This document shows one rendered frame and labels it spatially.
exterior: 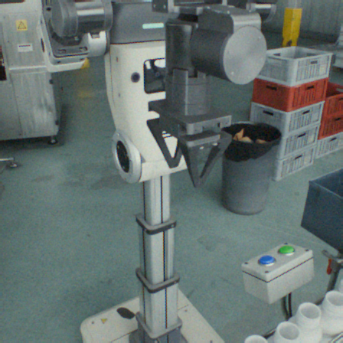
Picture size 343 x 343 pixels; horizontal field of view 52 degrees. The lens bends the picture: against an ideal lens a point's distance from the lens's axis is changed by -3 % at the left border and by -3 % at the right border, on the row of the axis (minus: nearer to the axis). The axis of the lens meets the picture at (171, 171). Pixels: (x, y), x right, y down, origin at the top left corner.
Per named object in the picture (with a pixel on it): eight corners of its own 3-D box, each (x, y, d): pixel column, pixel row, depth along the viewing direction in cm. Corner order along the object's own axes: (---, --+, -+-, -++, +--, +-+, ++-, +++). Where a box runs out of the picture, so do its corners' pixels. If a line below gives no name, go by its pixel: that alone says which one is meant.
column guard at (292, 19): (289, 50, 980) (294, 8, 929) (279, 47, 1010) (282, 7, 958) (298, 49, 999) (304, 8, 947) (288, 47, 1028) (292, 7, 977)
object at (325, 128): (318, 140, 359) (322, 119, 348) (286, 128, 388) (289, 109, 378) (351, 129, 389) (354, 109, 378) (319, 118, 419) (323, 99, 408)
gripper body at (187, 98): (188, 139, 41) (190, 75, 38) (146, 114, 49) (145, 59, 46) (232, 129, 44) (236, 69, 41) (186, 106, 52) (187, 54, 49)
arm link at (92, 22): (83, 6, 76) (59, 8, 74) (96, -19, 67) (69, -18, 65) (94, 46, 77) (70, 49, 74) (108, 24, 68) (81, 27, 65)
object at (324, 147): (314, 160, 369) (318, 140, 358) (283, 146, 399) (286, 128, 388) (346, 147, 399) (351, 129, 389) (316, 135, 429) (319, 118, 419)
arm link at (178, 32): (195, 11, 44) (155, 12, 41) (232, 14, 39) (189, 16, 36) (194, 66, 47) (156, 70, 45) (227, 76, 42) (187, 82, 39)
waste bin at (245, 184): (240, 226, 270) (249, 148, 240) (204, 198, 304) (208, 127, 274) (282, 208, 291) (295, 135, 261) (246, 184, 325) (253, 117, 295)
